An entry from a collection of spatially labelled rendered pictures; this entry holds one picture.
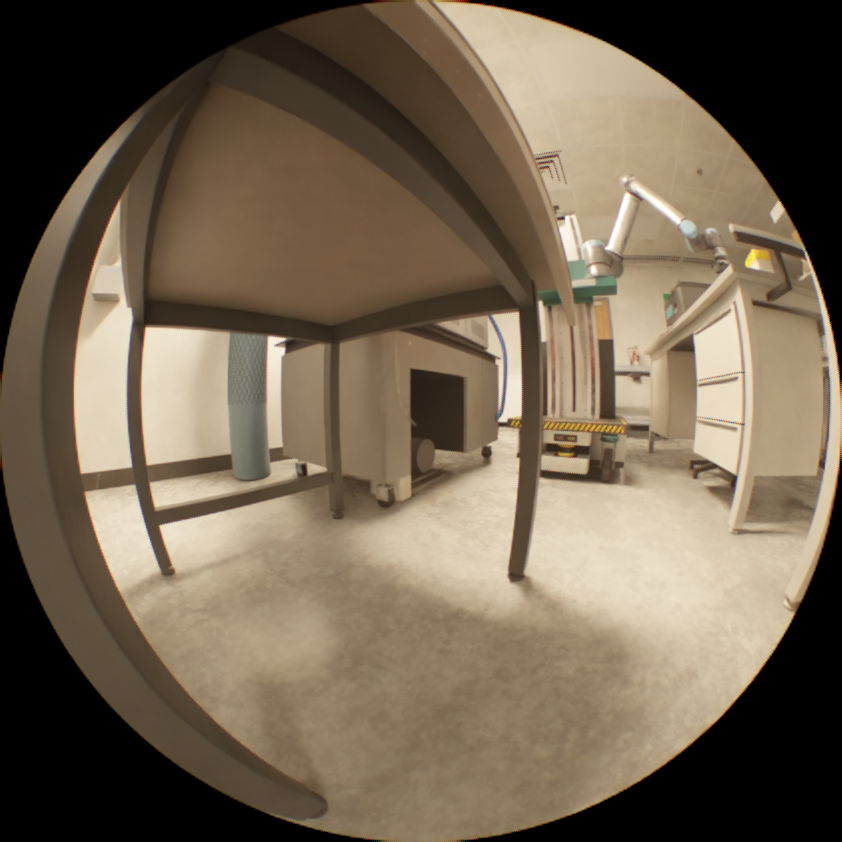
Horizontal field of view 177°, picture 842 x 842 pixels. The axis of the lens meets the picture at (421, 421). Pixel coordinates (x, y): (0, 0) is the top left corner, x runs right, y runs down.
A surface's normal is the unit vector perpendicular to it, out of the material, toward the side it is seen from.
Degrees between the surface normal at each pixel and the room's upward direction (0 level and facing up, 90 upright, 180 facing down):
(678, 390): 90
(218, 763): 90
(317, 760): 0
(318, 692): 0
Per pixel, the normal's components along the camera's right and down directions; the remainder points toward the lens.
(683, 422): -0.56, 0.07
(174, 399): 0.83, 0.04
